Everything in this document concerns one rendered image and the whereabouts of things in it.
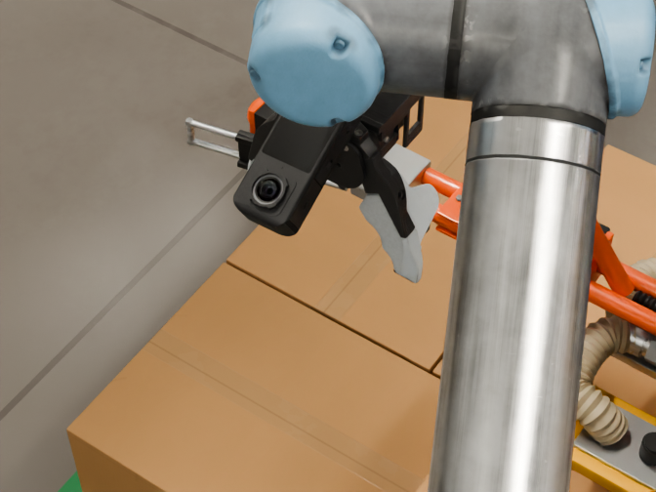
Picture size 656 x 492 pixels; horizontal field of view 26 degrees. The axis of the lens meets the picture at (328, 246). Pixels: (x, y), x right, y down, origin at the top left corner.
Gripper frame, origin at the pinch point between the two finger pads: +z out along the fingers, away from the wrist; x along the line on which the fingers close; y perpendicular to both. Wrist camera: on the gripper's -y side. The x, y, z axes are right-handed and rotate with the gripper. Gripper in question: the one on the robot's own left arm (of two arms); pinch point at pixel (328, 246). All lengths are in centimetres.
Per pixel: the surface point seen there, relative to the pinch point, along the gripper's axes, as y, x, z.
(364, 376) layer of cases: 49, 27, 98
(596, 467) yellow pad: 22, -19, 45
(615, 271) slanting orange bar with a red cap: 35.5, -11.7, 30.9
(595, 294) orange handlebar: 33.4, -10.9, 33.1
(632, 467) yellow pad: 24, -22, 44
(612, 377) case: 42, -12, 58
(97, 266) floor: 73, 110, 152
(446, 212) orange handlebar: 33.9, 7.6, 32.5
